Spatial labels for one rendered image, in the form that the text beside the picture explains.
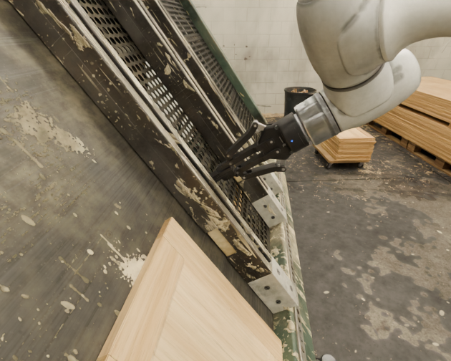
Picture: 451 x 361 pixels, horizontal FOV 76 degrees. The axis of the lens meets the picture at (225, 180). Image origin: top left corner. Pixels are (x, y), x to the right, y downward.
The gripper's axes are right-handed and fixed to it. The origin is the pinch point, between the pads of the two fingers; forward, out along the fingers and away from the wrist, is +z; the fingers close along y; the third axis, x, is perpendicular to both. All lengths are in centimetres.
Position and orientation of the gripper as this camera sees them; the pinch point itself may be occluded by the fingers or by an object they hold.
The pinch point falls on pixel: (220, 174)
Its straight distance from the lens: 64.9
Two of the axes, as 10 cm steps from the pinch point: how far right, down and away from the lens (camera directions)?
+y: -5.6, -7.5, -3.4
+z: -8.2, 4.5, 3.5
